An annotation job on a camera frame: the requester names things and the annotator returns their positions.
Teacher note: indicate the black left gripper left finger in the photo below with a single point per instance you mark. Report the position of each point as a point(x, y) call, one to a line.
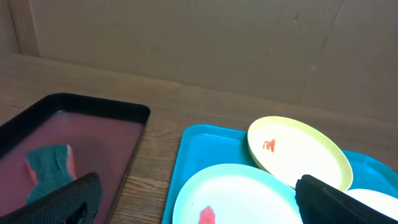
point(76, 202)

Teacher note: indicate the yellow-green plastic plate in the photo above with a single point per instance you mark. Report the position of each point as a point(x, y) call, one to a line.
point(289, 149)

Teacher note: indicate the teal plastic tray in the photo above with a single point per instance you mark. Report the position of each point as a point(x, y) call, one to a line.
point(204, 145)

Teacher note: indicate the light blue plastic plate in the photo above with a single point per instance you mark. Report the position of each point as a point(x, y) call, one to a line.
point(235, 193)

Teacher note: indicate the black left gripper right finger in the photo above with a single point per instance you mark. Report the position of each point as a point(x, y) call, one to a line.
point(320, 203)

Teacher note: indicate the white plastic plate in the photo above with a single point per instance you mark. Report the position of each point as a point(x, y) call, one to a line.
point(380, 202)

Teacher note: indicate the brown cardboard back panel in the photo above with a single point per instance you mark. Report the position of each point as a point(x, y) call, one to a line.
point(334, 54)

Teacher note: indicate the black tray with red water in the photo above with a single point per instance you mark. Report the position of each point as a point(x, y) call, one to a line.
point(104, 136)

